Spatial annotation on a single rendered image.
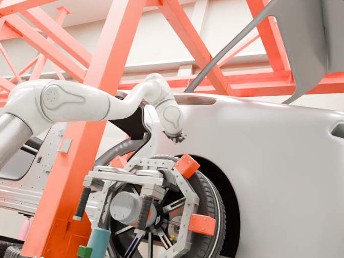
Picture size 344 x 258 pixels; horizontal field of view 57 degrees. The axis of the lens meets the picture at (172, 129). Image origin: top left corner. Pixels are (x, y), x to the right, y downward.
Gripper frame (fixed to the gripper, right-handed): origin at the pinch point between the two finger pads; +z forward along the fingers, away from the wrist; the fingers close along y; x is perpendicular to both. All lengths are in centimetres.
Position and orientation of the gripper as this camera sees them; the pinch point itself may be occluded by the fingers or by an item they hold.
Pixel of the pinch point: (175, 141)
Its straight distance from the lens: 172.8
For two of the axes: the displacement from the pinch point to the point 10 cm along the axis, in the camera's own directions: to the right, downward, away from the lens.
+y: 9.3, 3.2, -1.6
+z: 0.5, 3.2, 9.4
